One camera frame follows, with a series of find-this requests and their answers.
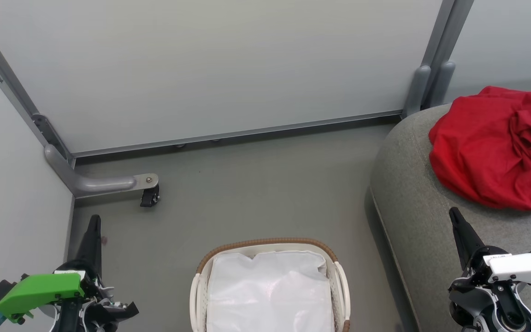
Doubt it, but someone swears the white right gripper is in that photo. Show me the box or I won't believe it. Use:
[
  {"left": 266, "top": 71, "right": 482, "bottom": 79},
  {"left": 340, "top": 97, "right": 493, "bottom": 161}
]
[{"left": 448, "top": 207, "right": 531, "bottom": 298}]

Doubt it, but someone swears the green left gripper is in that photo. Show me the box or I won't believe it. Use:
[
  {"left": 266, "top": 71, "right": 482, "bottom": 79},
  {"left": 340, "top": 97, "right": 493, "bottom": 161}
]
[{"left": 0, "top": 214, "right": 140, "bottom": 324}]

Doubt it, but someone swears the red garment with white stripes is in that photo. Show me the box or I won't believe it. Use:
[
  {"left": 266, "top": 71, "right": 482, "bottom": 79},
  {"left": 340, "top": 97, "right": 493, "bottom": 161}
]
[{"left": 428, "top": 86, "right": 531, "bottom": 213}]

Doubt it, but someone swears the white laundry basket brown rim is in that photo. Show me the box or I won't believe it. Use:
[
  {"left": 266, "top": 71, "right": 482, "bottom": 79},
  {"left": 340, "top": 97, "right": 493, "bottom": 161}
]
[{"left": 189, "top": 237, "right": 352, "bottom": 332}]

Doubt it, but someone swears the white basket liner cloth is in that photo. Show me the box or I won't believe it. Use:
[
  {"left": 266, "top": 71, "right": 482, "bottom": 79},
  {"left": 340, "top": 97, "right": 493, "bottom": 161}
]
[{"left": 206, "top": 250, "right": 336, "bottom": 332}]

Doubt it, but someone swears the black caster wheel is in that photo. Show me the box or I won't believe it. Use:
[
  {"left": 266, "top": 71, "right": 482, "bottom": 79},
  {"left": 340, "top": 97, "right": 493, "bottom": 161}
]
[{"left": 140, "top": 184, "right": 161, "bottom": 208}]

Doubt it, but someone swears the grey partition foot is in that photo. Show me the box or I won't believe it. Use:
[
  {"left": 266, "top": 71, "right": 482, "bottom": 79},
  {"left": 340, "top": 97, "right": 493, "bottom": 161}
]
[{"left": 44, "top": 144, "right": 159, "bottom": 199}]

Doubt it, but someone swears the grey fabric sofa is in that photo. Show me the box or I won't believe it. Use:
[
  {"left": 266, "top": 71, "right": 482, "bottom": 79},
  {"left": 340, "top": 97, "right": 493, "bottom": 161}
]
[{"left": 369, "top": 89, "right": 531, "bottom": 332}]

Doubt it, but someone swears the grey double partition post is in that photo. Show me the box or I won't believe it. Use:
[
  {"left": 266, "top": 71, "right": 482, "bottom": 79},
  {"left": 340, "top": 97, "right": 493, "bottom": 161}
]
[{"left": 403, "top": 0, "right": 476, "bottom": 119}]

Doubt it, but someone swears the grey partition corner post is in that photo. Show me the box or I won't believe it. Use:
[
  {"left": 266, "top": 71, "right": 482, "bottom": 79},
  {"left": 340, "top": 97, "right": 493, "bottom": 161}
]
[{"left": 0, "top": 7, "right": 76, "bottom": 163}]

